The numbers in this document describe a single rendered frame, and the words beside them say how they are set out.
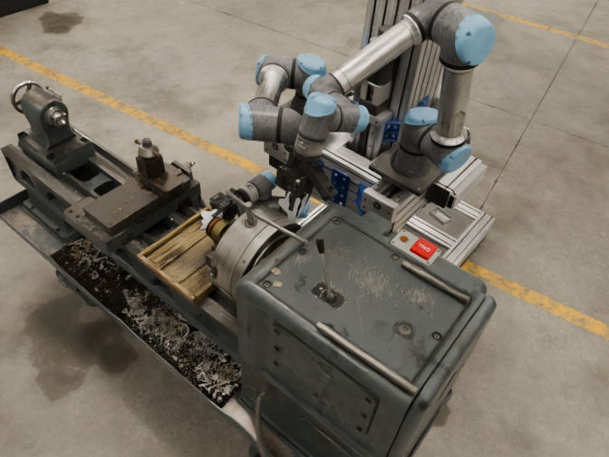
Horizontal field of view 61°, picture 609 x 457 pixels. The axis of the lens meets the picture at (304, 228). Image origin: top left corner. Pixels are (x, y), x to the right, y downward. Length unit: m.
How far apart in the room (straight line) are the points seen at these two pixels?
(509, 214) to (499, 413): 1.47
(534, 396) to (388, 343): 1.69
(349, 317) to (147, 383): 1.55
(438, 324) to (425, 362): 0.12
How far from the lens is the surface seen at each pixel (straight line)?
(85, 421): 2.69
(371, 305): 1.37
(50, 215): 2.68
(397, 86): 2.02
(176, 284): 1.85
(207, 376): 1.99
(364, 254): 1.48
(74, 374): 2.82
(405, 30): 1.55
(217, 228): 1.72
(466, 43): 1.47
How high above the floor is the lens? 2.35
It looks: 46 degrees down
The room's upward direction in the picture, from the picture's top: 5 degrees clockwise
